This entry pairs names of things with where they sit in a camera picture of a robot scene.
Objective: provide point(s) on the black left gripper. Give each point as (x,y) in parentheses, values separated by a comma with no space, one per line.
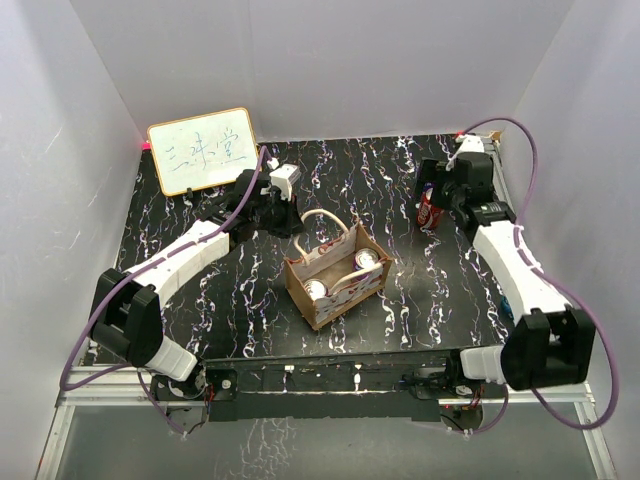
(292,223)

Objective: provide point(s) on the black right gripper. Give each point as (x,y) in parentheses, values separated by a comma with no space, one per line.
(430,170)

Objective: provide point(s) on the red Coca-Cola can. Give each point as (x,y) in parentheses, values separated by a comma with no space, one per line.
(428,215)

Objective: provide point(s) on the purple Fanta can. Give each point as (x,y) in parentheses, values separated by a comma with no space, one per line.
(364,259)

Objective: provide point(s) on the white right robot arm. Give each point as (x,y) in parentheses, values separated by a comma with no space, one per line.
(552,341)

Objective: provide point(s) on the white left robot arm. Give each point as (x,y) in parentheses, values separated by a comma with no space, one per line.
(127,305)

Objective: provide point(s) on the red soda can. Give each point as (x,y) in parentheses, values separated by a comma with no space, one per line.
(315,289)

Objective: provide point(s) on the small framed whiteboard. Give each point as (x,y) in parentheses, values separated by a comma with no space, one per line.
(203,151)

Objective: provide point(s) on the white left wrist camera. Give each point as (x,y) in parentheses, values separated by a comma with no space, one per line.
(283,177)

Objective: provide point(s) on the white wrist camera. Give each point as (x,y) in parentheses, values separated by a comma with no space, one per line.
(467,143)
(283,177)

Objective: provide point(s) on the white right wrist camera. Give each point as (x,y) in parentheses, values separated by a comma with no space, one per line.
(467,143)

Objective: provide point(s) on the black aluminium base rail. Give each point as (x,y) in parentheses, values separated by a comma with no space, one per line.
(391,415)

